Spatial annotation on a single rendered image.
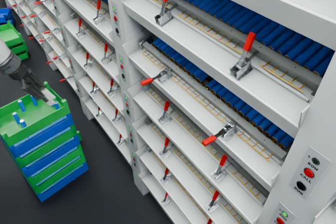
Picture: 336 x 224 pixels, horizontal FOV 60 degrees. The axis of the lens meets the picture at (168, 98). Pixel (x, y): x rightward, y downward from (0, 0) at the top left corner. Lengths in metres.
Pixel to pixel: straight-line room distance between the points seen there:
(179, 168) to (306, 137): 0.66
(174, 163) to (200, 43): 0.57
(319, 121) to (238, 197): 0.42
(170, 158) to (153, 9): 0.58
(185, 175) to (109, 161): 0.83
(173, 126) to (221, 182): 0.25
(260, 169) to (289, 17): 0.35
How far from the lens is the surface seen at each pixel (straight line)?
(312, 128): 0.52
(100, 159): 1.87
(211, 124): 0.76
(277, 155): 0.68
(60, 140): 1.56
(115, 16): 0.97
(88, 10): 1.30
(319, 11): 0.45
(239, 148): 0.72
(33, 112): 1.54
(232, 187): 0.87
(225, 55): 0.65
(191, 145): 0.94
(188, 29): 0.72
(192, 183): 1.08
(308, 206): 0.64
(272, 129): 0.72
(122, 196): 1.71
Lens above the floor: 1.48
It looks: 43 degrees down
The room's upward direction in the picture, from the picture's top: straight up
